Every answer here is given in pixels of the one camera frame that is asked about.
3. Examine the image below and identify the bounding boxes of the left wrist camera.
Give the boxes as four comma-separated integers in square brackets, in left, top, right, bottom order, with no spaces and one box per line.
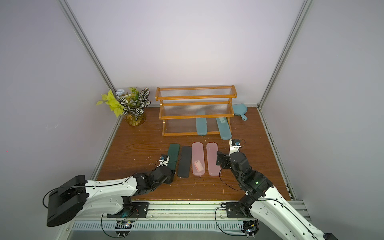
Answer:
[158,155,169,167]

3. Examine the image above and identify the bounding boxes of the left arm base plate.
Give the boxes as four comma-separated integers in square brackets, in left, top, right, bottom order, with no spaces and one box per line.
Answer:
[107,202,150,219]

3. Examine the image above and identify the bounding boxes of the aluminium front rail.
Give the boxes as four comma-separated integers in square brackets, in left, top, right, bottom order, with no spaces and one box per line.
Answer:
[64,199,312,222]

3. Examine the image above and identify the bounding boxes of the base cable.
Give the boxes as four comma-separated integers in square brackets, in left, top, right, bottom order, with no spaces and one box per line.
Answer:
[100,209,136,239]
[214,205,244,237]

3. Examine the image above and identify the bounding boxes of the orange three-tier shelf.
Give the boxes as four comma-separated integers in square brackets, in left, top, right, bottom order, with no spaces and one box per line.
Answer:
[155,85,237,137]

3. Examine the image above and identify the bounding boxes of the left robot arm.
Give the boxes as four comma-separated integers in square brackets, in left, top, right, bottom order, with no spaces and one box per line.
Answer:
[47,165,174,227]

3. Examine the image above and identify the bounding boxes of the connector board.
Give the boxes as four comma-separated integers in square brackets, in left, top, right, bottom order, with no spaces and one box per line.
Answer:
[242,219,260,238]
[115,221,133,238]

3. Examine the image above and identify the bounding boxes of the black pencil case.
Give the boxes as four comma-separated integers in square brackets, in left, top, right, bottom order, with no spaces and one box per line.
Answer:
[177,146,192,178]

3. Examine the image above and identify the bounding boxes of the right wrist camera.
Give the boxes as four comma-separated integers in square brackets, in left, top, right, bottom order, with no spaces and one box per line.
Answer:
[229,139,242,155]

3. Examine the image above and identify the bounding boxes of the left connector board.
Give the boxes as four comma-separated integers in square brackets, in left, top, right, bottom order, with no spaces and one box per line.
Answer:
[115,221,133,238]

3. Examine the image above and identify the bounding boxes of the left base cable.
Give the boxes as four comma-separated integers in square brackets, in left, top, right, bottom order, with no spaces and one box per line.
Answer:
[100,209,136,239]

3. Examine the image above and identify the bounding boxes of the right connector board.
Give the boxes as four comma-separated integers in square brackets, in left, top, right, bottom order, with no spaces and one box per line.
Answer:
[242,219,260,238]

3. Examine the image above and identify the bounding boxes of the dark green pencil case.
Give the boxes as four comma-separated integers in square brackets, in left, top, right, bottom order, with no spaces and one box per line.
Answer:
[168,144,180,171]

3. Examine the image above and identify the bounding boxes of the teal handled dish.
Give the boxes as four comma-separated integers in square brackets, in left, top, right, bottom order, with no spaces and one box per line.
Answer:
[233,104,248,121]

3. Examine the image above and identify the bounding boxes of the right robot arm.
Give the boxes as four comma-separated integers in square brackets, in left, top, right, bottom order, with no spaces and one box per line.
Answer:
[217,152,336,240]

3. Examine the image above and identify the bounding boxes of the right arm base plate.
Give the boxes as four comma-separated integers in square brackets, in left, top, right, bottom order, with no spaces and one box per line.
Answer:
[221,202,253,219]

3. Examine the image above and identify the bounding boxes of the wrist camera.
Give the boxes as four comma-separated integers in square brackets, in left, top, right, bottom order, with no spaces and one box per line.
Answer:
[229,139,242,155]
[158,155,169,167]

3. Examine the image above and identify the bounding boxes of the potted plant in vase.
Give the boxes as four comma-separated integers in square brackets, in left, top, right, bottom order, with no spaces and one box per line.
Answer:
[96,88,152,127]

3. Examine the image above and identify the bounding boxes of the right base cable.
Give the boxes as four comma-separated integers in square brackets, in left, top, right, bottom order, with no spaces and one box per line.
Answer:
[214,205,244,237]

